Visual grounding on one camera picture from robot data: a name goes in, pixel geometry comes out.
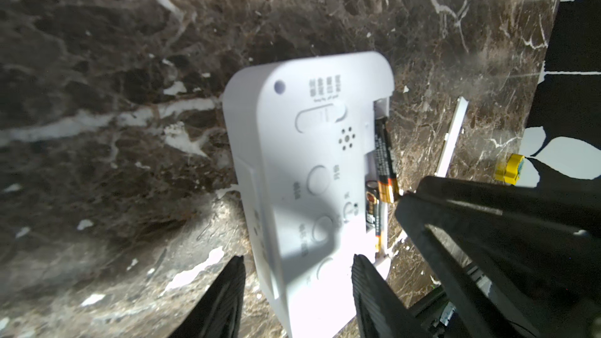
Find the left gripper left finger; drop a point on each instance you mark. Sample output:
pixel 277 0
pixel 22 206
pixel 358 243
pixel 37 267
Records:
pixel 218 313

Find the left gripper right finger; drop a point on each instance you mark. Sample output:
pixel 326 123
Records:
pixel 379 312

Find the small yellow cap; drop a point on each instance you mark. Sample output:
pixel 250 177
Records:
pixel 508 169

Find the black gold AAA battery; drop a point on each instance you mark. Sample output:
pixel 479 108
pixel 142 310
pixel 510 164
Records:
pixel 373 214
pixel 386 175

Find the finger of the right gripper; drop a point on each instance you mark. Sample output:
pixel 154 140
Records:
pixel 539 247

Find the white digital alarm clock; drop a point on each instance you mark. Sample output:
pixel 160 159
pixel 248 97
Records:
pixel 301 134

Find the white battery cover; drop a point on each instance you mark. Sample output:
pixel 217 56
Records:
pixel 451 137

